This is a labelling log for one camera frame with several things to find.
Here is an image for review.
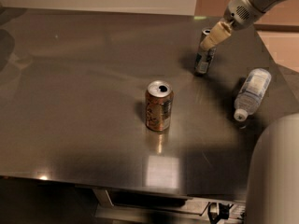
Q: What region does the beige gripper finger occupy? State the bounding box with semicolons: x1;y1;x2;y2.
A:
200;21;232;51

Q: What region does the slim silver redbull can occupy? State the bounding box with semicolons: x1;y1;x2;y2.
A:
194;27;217;77

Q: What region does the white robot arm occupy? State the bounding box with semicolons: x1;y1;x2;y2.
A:
200;0;299;224

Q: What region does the orange soda can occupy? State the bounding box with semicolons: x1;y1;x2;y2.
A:
145;80;174;132

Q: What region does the clear plastic water bottle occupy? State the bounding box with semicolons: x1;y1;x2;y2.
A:
234;68;272;122

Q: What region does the shelf under table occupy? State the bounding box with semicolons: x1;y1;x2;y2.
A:
93;189;246;224

